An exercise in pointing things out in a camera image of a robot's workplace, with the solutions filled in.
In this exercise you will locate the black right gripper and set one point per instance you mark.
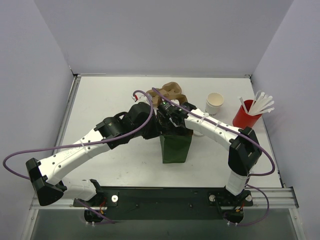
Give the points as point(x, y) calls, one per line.
point(173, 122)

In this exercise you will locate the translucent plastic lid on table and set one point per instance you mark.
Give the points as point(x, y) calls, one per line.
point(199, 135)

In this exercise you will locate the red cup with straws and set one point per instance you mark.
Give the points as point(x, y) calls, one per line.
point(251, 110)

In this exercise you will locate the green paper bag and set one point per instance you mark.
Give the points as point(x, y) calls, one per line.
point(174, 148)

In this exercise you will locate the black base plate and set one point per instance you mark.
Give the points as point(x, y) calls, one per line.
point(167, 203)

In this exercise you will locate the aluminium rail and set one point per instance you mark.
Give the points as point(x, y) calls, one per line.
point(279, 198)

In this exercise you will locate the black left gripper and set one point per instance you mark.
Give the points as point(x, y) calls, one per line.
point(155, 128)

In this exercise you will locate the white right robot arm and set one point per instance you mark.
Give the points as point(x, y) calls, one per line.
point(242, 153)

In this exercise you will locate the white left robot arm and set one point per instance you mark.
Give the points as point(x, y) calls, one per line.
point(48, 175)

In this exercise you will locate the brown cardboard cup carrier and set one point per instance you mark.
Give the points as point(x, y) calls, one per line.
point(168, 89)

